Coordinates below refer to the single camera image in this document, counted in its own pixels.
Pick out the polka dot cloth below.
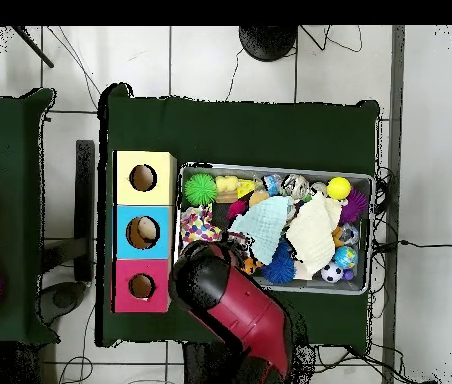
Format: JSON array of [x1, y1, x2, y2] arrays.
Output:
[[179, 204, 222, 245]]

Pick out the wooden box with three holes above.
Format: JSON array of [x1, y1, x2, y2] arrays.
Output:
[[112, 149, 179, 315]]

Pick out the green spiky ball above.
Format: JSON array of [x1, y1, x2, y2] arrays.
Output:
[[182, 172, 219, 208]]

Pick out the light teal waffle cloth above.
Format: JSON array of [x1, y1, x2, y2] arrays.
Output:
[[229, 195, 295, 265]]

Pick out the orange toy block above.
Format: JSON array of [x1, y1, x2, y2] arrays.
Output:
[[240, 254, 265, 277]]

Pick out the blue spiky ball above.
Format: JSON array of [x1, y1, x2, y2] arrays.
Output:
[[261, 239, 298, 285]]

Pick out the cream waffle cloth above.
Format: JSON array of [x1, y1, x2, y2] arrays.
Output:
[[285, 194, 343, 280]]

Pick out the large yellow ball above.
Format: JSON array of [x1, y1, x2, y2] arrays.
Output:
[[325, 176, 351, 201]]

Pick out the small soccer ball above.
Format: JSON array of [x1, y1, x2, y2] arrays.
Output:
[[320, 261, 345, 285]]

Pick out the blue globe ball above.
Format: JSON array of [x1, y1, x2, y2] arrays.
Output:
[[333, 245, 359, 271]]

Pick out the purple spiky ball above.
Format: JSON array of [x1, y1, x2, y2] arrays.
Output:
[[339, 187, 371, 225]]

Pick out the black panel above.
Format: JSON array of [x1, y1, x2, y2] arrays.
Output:
[[73, 139, 98, 283]]

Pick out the black round base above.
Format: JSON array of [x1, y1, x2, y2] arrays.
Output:
[[238, 25, 299, 63]]

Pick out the dark green side tablecloth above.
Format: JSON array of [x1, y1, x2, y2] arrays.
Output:
[[0, 87, 58, 345]]

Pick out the black rod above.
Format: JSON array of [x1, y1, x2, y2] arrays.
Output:
[[11, 25, 55, 69]]

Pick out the clear wire mesh bin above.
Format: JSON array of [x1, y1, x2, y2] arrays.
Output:
[[173, 163, 375, 297]]

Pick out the long black floor cable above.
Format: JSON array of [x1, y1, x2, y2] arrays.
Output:
[[397, 237, 452, 249]]

